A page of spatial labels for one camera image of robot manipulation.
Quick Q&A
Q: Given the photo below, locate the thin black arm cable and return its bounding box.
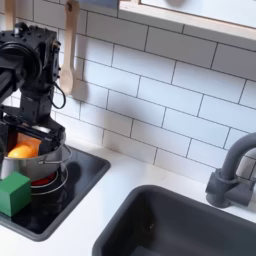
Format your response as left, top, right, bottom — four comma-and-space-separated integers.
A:
49, 82, 67, 111

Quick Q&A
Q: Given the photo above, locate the black toy stove top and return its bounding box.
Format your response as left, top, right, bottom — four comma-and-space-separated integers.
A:
0, 145, 112, 243

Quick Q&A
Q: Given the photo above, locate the wooden shelf unit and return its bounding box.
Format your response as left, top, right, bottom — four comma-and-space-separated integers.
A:
118, 0, 256, 43

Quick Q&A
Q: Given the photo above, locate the dark grey tap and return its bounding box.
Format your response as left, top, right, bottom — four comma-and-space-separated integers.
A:
205, 132, 256, 210

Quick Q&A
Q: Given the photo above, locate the white toy microwave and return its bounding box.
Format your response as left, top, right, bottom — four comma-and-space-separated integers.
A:
139, 0, 256, 29

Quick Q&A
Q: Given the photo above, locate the steel pot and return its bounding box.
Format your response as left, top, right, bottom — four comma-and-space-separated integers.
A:
0, 142, 73, 183

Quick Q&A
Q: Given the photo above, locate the green toy block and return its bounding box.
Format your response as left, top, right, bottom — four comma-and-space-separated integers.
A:
0, 171, 33, 218

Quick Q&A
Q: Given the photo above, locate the orange toy carrot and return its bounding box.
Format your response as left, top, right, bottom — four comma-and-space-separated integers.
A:
7, 133, 43, 159

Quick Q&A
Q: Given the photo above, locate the wooden slotted spatula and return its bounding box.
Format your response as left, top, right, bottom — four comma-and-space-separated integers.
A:
3, 0, 17, 32

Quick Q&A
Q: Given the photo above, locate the wooden spoon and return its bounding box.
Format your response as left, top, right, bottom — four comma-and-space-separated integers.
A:
58, 0, 81, 97

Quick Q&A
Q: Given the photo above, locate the grey range hood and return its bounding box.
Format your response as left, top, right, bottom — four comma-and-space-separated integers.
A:
79, 0, 120, 10

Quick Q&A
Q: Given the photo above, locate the dark grey sink basin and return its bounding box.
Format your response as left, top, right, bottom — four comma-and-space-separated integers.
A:
92, 184, 256, 256

